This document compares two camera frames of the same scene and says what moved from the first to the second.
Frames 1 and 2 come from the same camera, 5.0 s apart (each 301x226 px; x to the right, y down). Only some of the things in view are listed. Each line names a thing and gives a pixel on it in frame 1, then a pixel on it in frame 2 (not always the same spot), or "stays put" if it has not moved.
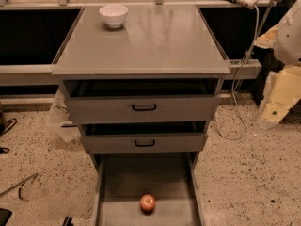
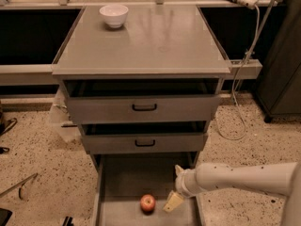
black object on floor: (69, 223) stays put
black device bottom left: (5, 216) stays put
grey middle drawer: (144, 137) stays put
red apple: (147, 204) stays put
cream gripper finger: (283, 89) -> (175, 198)
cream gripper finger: (267, 40) -> (179, 169)
